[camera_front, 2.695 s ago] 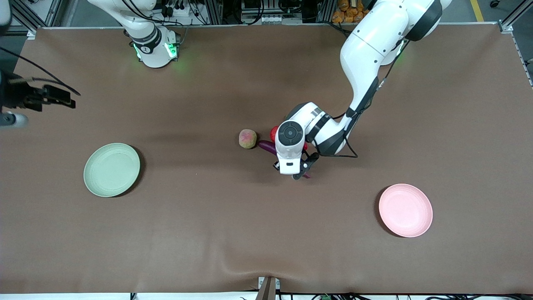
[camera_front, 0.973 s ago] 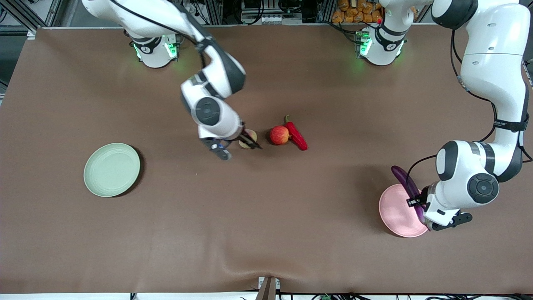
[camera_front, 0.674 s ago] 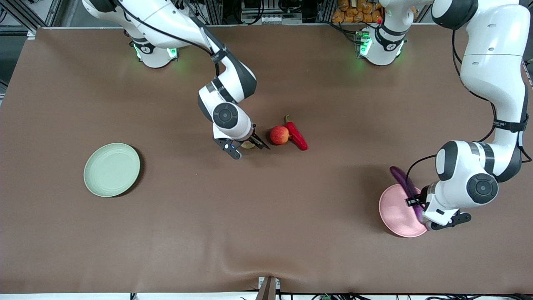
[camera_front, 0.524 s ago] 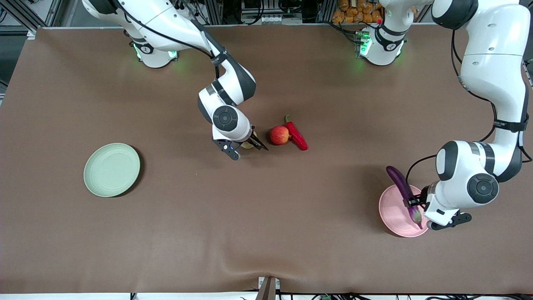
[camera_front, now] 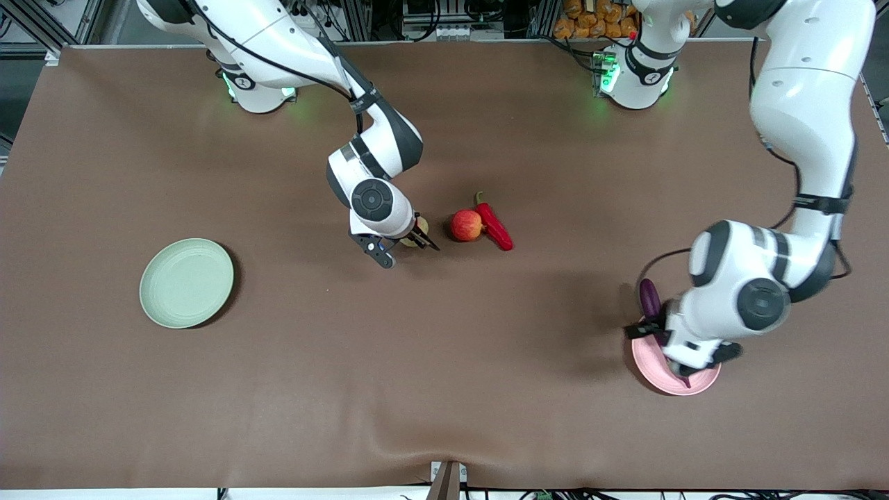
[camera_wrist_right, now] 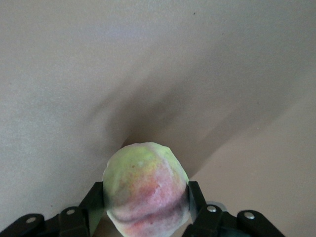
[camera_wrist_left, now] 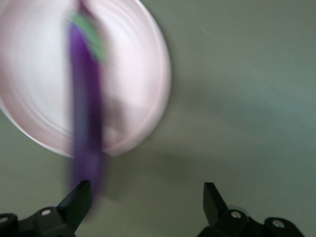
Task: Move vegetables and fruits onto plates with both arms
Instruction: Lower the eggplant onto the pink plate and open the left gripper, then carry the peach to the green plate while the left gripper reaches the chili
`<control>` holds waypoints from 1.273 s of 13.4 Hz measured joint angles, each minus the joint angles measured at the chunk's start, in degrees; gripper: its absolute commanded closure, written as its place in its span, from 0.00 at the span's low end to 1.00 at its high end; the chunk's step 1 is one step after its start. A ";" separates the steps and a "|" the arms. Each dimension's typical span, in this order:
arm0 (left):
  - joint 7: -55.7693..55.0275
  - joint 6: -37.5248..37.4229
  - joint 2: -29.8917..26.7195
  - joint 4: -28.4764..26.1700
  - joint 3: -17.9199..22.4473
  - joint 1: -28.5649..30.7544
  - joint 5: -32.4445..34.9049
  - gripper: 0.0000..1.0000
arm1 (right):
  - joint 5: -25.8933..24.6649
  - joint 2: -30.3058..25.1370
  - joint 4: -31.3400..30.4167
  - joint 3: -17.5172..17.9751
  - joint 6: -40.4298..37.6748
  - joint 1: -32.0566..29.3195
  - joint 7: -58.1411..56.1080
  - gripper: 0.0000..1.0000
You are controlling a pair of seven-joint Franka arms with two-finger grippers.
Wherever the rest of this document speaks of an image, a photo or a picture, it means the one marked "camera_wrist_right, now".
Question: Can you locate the large table cover mat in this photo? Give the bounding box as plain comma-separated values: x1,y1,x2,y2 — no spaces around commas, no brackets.
0,0,316,237

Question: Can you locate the green pink toy peach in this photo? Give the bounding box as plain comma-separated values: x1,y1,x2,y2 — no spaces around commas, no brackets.
103,141,192,237

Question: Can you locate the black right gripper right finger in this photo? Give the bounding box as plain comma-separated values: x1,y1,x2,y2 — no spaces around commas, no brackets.
182,181,287,237

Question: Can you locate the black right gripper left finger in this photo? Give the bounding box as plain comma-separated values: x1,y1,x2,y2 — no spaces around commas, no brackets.
0,181,106,237

